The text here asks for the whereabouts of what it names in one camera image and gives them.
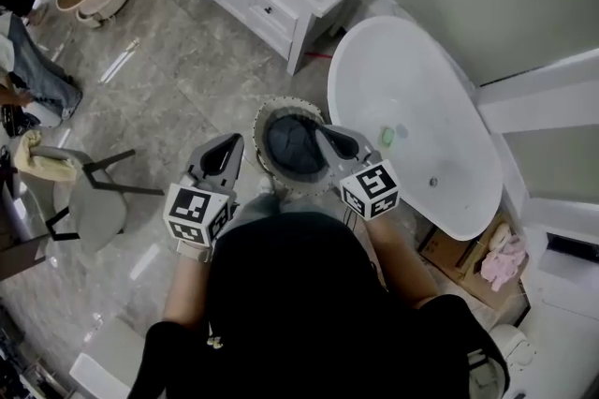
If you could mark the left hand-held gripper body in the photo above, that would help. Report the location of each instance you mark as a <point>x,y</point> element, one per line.
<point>196,210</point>

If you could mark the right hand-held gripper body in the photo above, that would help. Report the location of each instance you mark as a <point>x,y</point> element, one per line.
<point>372,188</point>

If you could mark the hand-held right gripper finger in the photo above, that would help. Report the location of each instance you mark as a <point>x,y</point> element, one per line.
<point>358,136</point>
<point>330,156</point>

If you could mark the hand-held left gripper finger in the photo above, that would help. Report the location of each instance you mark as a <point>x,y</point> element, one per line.
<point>197,158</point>
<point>237,163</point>

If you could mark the dark grey cloth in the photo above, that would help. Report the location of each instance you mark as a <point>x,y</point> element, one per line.
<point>291,144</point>

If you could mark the round woven basket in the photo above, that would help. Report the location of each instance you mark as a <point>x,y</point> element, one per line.
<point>286,102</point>

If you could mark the person's left forearm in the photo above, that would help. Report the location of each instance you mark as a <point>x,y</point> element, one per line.
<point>187,289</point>

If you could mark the person's right forearm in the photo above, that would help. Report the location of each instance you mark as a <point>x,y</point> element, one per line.
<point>398,261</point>

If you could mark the bathtub drain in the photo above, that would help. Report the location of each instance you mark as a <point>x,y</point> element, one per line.
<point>433,181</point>

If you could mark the white bathtub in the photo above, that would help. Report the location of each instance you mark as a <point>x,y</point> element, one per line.
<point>421,74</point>

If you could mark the pink cloth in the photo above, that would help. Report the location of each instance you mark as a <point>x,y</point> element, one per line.
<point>503,263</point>

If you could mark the green soap bar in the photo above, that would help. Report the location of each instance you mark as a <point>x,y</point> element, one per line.
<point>387,137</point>

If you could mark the person's white shoe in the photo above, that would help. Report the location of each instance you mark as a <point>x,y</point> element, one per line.
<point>265,184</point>

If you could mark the cardboard box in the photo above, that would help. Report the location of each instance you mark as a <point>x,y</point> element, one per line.
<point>444,247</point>

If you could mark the grey chair with black legs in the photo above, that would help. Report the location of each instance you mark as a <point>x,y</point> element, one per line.
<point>93,200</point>

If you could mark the beige soft item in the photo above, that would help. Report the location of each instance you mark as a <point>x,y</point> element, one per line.
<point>500,234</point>

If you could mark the person's black shirt torso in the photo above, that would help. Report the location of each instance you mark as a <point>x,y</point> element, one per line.
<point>304,317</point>

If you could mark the yellow towel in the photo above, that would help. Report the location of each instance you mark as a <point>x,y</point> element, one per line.
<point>42,163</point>

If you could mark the black bag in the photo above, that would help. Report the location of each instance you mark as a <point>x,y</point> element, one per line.
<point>14,121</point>

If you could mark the white toilet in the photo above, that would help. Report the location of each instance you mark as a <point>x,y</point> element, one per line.
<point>512,348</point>

